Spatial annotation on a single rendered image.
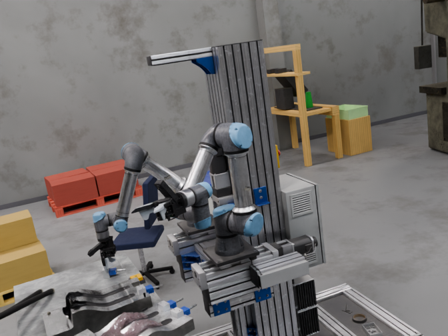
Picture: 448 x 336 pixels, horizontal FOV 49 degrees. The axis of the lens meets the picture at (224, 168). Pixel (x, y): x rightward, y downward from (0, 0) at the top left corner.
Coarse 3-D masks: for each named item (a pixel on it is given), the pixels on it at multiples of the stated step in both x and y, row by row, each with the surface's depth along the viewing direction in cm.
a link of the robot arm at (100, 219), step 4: (96, 212) 284; (100, 212) 283; (104, 212) 283; (96, 216) 279; (100, 216) 280; (104, 216) 281; (96, 220) 280; (100, 220) 280; (104, 220) 281; (108, 220) 282; (96, 224) 280; (100, 224) 280; (104, 224) 281; (108, 224) 282; (96, 228) 281; (100, 228) 281; (104, 228) 282; (108, 228) 286; (96, 232) 283; (100, 232) 281
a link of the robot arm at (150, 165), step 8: (128, 144) 281; (136, 144) 284; (144, 152) 282; (144, 160) 280; (152, 160) 285; (144, 168) 284; (152, 168) 284; (160, 168) 286; (160, 176) 287; (168, 176) 288; (176, 176) 291; (168, 184) 291; (176, 184) 291; (184, 184) 291; (176, 192) 292
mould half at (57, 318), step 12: (108, 288) 257; (132, 288) 252; (84, 300) 238; (96, 300) 242; (108, 300) 244; (132, 300) 239; (144, 300) 240; (60, 312) 244; (72, 312) 227; (84, 312) 228; (96, 312) 230; (108, 312) 233; (120, 312) 236; (48, 324) 234; (60, 324) 232; (72, 324) 229; (84, 324) 229; (96, 324) 231
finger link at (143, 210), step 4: (148, 204) 195; (152, 204) 195; (136, 208) 193; (140, 208) 193; (144, 208) 194; (148, 208) 194; (152, 208) 195; (132, 212) 192; (136, 212) 193; (140, 212) 194; (144, 212) 195; (148, 212) 195; (152, 212) 195; (144, 216) 195; (148, 216) 195
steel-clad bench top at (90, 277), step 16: (64, 272) 307; (80, 272) 304; (96, 272) 300; (128, 272) 293; (16, 288) 294; (32, 288) 291; (48, 288) 288; (64, 288) 285; (80, 288) 281; (96, 288) 278; (32, 304) 270; (48, 304) 268; (64, 304) 265; (32, 320) 253
